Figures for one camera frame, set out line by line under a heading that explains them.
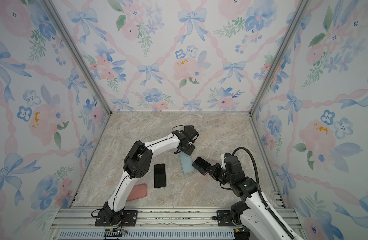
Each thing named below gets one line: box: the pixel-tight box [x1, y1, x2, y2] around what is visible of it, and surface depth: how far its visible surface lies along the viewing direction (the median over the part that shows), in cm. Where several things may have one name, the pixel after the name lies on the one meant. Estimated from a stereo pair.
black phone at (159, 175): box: [154, 163, 167, 188], surface depth 87 cm
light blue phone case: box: [179, 152, 195, 174], surface depth 95 cm
